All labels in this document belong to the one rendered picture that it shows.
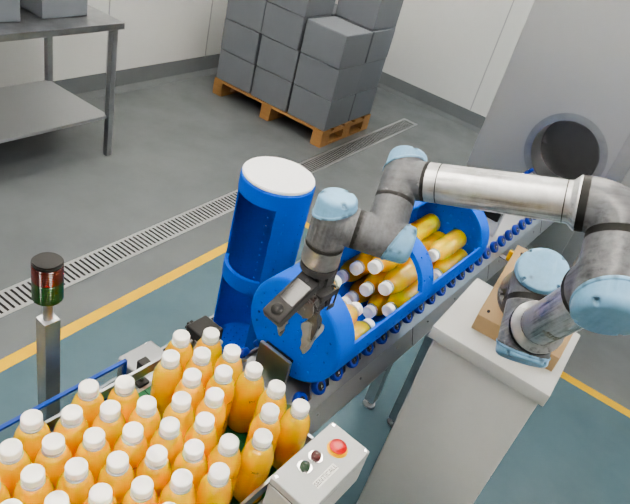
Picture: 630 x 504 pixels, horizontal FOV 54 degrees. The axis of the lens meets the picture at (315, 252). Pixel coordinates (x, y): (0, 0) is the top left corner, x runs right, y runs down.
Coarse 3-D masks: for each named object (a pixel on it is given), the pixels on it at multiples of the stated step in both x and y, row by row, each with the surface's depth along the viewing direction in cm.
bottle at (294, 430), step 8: (288, 416) 133; (296, 416) 132; (288, 424) 132; (296, 424) 132; (304, 424) 133; (280, 432) 134; (288, 432) 133; (296, 432) 132; (304, 432) 133; (280, 440) 135; (288, 440) 134; (296, 440) 134; (304, 440) 136; (280, 448) 136; (288, 448) 135; (296, 448) 135; (280, 456) 137; (288, 456) 137; (272, 464) 140; (280, 464) 138
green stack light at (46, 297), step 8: (32, 288) 127; (40, 288) 126; (48, 288) 126; (56, 288) 127; (32, 296) 128; (40, 296) 127; (48, 296) 127; (56, 296) 128; (40, 304) 128; (48, 304) 128; (56, 304) 130
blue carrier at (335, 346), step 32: (448, 224) 213; (480, 224) 200; (352, 256) 191; (416, 256) 171; (480, 256) 209; (256, 320) 158; (288, 320) 150; (384, 320) 159; (288, 352) 154; (320, 352) 147; (352, 352) 149
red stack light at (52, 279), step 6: (30, 264) 125; (36, 270) 124; (60, 270) 126; (36, 276) 124; (42, 276) 124; (48, 276) 124; (54, 276) 125; (60, 276) 127; (36, 282) 125; (42, 282) 125; (48, 282) 125; (54, 282) 126; (60, 282) 128
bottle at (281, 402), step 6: (264, 396) 136; (270, 396) 135; (282, 396) 136; (258, 402) 137; (264, 402) 135; (270, 402) 135; (276, 402) 135; (282, 402) 136; (258, 408) 137; (282, 408) 136; (282, 414) 137
